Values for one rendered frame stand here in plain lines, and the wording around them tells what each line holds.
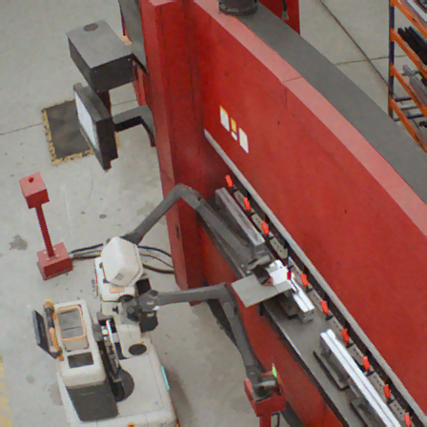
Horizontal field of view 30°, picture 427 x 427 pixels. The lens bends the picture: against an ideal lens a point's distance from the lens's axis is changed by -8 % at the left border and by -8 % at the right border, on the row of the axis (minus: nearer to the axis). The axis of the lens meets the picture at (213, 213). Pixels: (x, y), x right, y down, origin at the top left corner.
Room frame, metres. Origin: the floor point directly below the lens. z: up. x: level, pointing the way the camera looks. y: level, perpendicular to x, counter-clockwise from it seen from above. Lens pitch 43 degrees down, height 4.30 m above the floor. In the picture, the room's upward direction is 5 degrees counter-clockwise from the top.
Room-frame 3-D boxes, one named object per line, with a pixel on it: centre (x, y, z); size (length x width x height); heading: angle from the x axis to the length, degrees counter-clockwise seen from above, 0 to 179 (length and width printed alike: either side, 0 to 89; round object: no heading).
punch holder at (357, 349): (2.26, -0.64, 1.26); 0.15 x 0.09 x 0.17; 22
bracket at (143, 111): (4.08, 0.39, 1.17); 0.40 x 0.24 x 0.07; 22
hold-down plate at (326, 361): (2.39, -0.52, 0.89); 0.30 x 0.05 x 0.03; 22
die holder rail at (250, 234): (3.49, -0.14, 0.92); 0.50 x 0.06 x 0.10; 22
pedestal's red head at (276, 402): (2.40, -0.18, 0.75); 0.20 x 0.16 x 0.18; 14
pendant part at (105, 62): (3.96, 0.56, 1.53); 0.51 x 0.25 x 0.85; 23
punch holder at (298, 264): (2.81, -0.41, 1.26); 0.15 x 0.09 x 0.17; 22
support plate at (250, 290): (2.92, -0.21, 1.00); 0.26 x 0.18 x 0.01; 112
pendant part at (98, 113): (3.88, 0.62, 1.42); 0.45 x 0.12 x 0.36; 23
